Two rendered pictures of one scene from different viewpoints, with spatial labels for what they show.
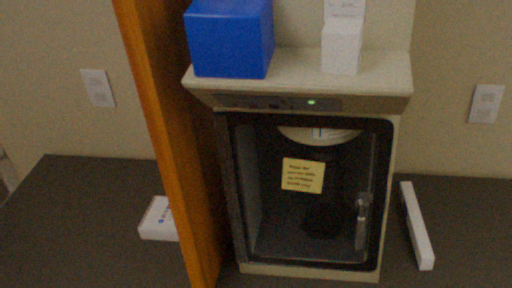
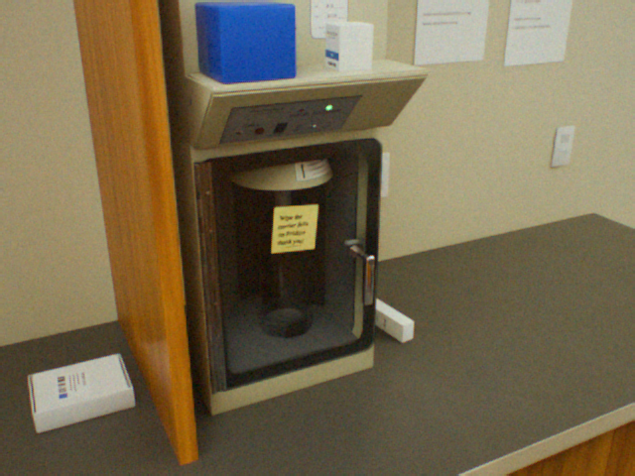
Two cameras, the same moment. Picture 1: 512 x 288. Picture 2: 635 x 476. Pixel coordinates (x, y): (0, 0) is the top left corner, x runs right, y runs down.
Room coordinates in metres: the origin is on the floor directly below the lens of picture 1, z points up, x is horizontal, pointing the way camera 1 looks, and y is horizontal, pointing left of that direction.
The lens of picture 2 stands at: (-0.12, 0.49, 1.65)
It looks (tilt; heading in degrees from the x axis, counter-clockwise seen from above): 23 degrees down; 327
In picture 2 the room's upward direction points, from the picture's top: straight up
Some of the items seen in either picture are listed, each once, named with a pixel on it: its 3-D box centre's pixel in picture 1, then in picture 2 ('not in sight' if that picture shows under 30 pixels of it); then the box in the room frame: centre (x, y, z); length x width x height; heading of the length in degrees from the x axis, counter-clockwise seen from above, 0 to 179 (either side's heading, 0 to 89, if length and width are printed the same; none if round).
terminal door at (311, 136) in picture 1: (306, 202); (297, 267); (0.69, 0.01, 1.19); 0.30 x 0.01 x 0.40; 83
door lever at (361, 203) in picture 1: (360, 225); (363, 274); (0.65, -0.10, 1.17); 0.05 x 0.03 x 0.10; 173
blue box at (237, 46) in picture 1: (233, 32); (245, 40); (0.65, 0.10, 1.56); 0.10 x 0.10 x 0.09; 84
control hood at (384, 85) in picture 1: (300, 95); (310, 107); (0.64, 0.01, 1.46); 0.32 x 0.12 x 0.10; 84
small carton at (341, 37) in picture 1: (342, 46); (348, 46); (0.64, -0.05, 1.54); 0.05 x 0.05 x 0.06; 79
